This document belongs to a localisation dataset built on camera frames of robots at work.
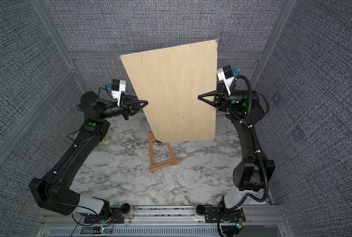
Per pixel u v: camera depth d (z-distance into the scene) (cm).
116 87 50
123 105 53
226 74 46
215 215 73
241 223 69
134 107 56
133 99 57
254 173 46
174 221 73
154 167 85
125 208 71
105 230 70
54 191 39
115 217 73
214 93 51
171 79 49
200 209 69
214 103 53
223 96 50
